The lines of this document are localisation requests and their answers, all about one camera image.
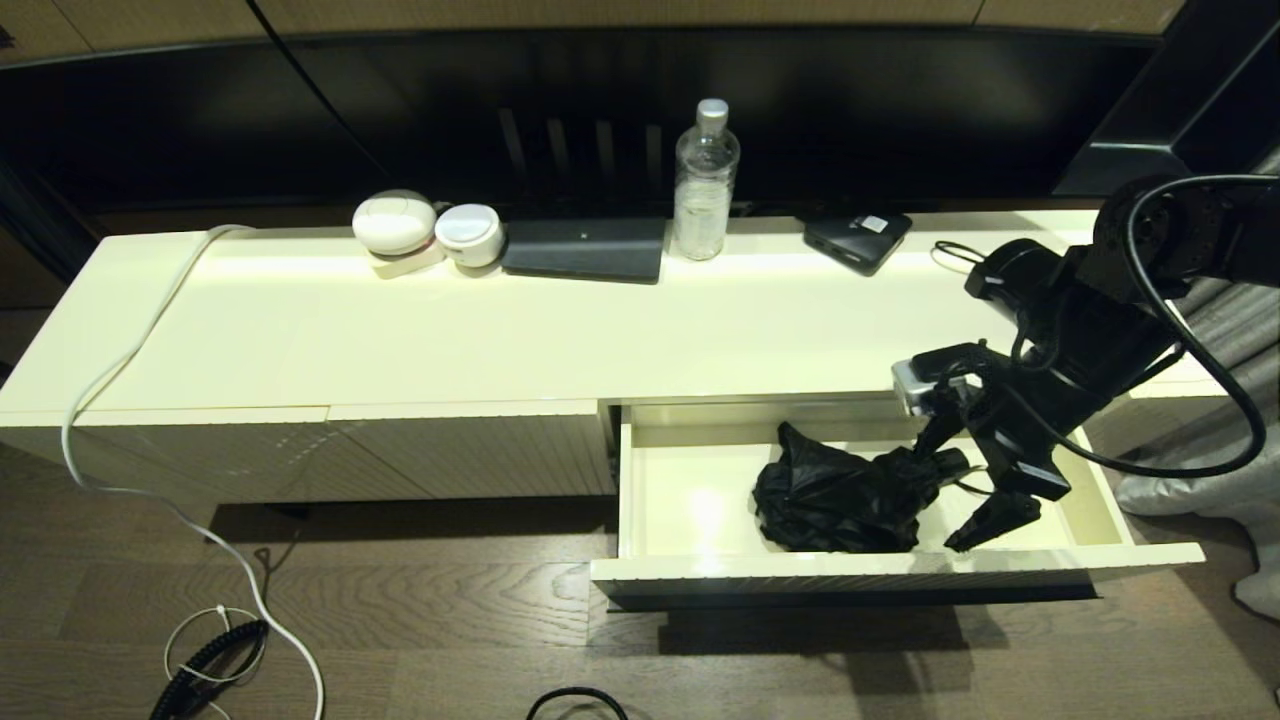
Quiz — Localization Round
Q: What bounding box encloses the white ribbed cabinet door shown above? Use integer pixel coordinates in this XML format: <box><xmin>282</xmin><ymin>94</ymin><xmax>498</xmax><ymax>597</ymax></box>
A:
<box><xmin>78</xmin><ymin>405</ymin><xmax>433</xmax><ymax>504</ymax></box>
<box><xmin>330</xmin><ymin>400</ymin><xmax>617</xmax><ymax>499</ymax></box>

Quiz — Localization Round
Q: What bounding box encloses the thin white cable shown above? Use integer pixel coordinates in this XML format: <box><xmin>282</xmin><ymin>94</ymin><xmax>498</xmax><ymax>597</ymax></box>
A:
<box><xmin>163</xmin><ymin>604</ymin><xmax>269</xmax><ymax>720</ymax></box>

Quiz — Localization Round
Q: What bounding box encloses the black floor cable with plug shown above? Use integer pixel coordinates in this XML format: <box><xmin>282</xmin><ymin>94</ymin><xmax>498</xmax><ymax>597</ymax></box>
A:
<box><xmin>526</xmin><ymin>686</ymin><xmax>629</xmax><ymax>720</ymax></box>

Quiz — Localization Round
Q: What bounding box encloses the grey curtain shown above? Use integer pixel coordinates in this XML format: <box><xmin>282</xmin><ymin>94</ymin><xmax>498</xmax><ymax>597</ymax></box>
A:
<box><xmin>1115</xmin><ymin>150</ymin><xmax>1280</xmax><ymax>621</ymax></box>

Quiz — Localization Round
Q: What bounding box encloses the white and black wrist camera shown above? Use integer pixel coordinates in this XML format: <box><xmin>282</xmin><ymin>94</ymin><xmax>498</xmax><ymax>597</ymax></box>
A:
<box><xmin>892</xmin><ymin>343</ymin><xmax>989</xmax><ymax>418</ymax></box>

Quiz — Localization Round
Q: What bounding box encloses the thin black USB cable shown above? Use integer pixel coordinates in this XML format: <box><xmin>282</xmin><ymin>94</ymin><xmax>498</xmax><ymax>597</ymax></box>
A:
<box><xmin>932</xmin><ymin>240</ymin><xmax>989</xmax><ymax>273</ymax></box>

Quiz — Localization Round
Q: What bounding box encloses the black coiled cable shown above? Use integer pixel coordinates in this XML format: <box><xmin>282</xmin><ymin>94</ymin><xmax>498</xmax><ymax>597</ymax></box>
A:
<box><xmin>150</xmin><ymin>620</ymin><xmax>271</xmax><ymax>720</ymax></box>

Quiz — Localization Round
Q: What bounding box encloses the small white round device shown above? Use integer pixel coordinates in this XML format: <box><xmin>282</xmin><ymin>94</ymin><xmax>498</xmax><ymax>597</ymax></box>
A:
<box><xmin>434</xmin><ymin>203</ymin><xmax>505</xmax><ymax>268</ymax></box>

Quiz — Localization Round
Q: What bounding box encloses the white power cable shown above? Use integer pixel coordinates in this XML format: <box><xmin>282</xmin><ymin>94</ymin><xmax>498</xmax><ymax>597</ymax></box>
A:
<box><xmin>63</xmin><ymin>224</ymin><xmax>327</xmax><ymax>720</ymax></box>

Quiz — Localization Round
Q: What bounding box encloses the black television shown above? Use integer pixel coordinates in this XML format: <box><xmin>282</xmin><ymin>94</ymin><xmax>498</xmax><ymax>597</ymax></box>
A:
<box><xmin>0</xmin><ymin>28</ymin><xmax>1151</xmax><ymax>236</ymax></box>

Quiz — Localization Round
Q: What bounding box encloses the black umbrella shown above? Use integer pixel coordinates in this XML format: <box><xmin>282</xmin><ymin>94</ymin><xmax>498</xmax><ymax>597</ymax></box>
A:
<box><xmin>752</xmin><ymin>422</ymin><xmax>973</xmax><ymax>554</ymax></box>

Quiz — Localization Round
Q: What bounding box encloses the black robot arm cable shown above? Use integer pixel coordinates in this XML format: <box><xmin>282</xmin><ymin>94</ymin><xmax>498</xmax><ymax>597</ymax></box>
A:
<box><xmin>1000</xmin><ymin>175</ymin><xmax>1280</xmax><ymax>479</ymax></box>

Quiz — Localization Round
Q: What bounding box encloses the black box with white label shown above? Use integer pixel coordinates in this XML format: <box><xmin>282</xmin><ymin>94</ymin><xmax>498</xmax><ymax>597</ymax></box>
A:
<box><xmin>802</xmin><ymin>210</ymin><xmax>913</xmax><ymax>277</ymax></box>

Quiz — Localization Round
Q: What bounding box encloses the dark grey flat box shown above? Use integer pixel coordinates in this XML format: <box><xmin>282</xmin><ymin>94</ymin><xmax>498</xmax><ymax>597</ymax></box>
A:
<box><xmin>500</xmin><ymin>217</ymin><xmax>668</xmax><ymax>285</ymax></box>

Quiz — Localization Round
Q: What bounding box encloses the clear plastic water bottle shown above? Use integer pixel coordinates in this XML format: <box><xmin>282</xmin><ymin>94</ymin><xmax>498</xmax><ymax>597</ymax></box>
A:
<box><xmin>672</xmin><ymin>98</ymin><xmax>741</xmax><ymax>261</ymax></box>

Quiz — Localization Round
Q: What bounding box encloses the white ribbed drawer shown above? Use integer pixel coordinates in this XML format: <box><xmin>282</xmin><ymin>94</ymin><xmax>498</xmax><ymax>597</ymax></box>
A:
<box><xmin>590</xmin><ymin>395</ymin><xmax>1208</xmax><ymax>611</ymax></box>

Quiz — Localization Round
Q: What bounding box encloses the large white round device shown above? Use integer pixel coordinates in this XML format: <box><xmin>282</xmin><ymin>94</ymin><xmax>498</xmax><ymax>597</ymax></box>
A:
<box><xmin>352</xmin><ymin>189</ymin><xmax>438</xmax><ymax>256</ymax></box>

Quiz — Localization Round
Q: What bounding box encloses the white low cabinet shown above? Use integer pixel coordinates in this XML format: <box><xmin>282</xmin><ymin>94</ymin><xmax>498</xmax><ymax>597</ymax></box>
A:
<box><xmin>0</xmin><ymin>208</ymin><xmax>1231</xmax><ymax>506</ymax></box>

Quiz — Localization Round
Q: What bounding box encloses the black wall shelf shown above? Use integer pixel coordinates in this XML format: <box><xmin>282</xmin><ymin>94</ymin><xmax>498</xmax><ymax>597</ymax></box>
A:
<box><xmin>1050</xmin><ymin>0</ymin><xmax>1280</xmax><ymax>201</ymax></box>

